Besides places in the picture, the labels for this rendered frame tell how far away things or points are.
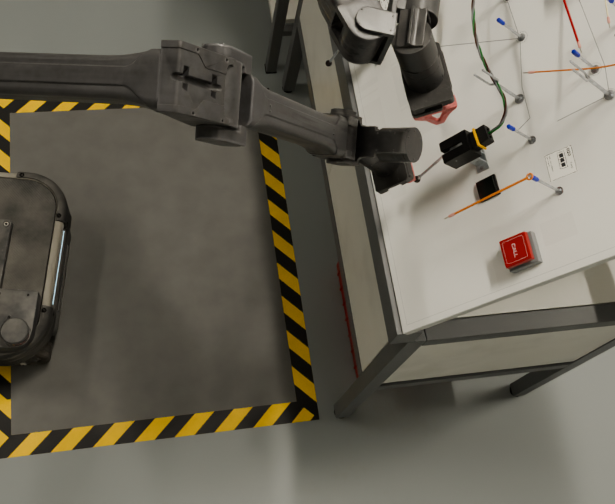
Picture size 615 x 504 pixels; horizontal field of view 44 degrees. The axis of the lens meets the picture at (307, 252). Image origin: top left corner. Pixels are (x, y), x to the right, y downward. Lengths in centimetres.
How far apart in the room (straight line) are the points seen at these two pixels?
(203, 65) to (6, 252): 142
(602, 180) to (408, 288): 41
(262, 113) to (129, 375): 146
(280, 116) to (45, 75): 29
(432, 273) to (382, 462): 98
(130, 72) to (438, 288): 80
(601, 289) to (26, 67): 128
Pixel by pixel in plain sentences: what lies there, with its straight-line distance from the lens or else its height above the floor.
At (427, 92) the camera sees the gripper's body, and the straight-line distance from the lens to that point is 117.
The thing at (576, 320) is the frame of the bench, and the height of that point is 80.
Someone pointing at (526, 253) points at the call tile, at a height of 113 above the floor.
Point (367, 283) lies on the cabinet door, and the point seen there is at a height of 59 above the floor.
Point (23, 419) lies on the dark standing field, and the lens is 232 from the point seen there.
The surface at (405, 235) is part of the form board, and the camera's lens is 152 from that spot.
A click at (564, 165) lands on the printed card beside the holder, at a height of 118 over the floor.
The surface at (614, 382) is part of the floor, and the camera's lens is 267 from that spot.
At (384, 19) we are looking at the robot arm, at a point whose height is 144.
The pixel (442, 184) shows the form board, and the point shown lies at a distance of 149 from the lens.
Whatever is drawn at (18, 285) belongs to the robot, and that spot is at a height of 24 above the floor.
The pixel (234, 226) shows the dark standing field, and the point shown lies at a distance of 247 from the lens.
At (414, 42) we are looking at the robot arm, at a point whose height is 143.
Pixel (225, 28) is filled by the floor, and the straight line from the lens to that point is 289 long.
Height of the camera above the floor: 224
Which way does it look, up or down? 65 degrees down
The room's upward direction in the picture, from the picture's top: 21 degrees clockwise
